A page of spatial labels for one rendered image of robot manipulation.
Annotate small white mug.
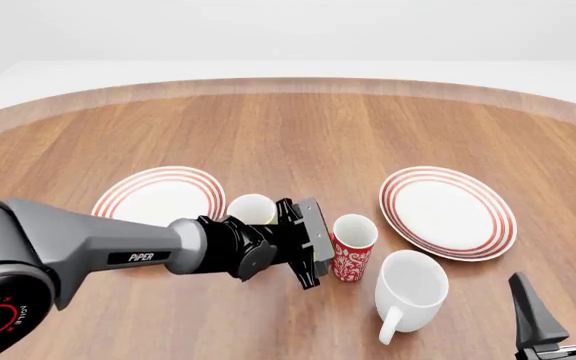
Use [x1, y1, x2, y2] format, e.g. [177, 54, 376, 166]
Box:
[225, 192, 278, 227]

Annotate white plate with red rings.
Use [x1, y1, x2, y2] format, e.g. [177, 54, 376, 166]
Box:
[378, 165, 519, 263]
[90, 165, 227, 229]

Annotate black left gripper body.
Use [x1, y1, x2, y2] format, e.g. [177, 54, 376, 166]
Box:
[274, 196, 336, 291]

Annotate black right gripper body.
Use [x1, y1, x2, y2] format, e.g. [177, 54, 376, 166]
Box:
[513, 339, 576, 360]

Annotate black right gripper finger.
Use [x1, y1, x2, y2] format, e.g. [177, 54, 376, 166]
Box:
[508, 271, 570, 349]

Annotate large white mug with handle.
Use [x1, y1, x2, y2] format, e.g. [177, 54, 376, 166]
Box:
[373, 249, 450, 346]

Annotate red patterned mug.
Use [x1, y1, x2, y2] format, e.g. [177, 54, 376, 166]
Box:
[328, 213, 380, 287]

